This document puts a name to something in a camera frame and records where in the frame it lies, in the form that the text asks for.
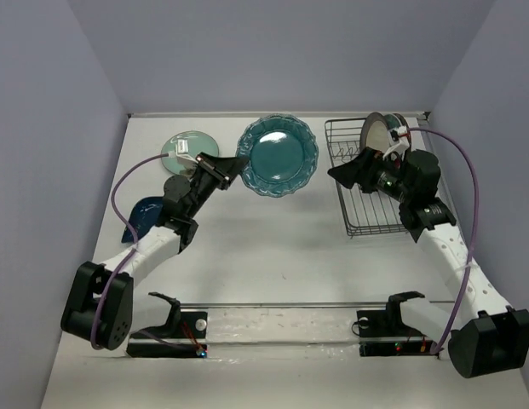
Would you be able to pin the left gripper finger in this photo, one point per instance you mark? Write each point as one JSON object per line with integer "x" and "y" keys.
{"x": 207, "y": 164}
{"x": 227, "y": 169}

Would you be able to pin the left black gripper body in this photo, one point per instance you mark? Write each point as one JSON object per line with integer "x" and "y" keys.
{"x": 203, "y": 184}

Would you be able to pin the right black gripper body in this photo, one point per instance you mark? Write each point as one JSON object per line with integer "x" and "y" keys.
{"x": 389, "y": 181}

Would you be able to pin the light green round plate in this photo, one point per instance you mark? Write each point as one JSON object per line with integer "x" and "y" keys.
{"x": 199, "y": 142}

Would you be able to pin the teal scalloped edge plate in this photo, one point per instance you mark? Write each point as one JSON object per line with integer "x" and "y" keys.
{"x": 283, "y": 155}

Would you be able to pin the dark teal speckled plate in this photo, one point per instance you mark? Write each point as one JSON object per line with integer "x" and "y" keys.
{"x": 401, "y": 120}

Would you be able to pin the red and teal floral plate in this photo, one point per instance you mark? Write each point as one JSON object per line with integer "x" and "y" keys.
{"x": 392, "y": 121}

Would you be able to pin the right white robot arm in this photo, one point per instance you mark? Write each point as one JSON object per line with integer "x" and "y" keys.
{"x": 483, "y": 333}

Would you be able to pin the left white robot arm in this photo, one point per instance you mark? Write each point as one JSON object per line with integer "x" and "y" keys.
{"x": 100, "y": 304}

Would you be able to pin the navy blue leaf-shaped dish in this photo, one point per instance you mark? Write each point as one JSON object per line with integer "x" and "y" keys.
{"x": 145, "y": 214}

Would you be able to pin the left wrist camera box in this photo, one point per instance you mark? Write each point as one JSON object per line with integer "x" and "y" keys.
{"x": 181, "y": 160}

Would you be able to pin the black wire dish rack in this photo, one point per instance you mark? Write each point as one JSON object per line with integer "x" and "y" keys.
{"x": 363, "y": 213}

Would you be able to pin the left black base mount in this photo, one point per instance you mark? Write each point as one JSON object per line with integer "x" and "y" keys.
{"x": 163, "y": 329}

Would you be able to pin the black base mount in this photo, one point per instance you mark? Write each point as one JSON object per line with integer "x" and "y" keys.
{"x": 383, "y": 333}
{"x": 163, "y": 329}

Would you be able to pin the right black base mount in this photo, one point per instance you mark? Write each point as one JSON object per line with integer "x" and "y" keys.
{"x": 383, "y": 333}

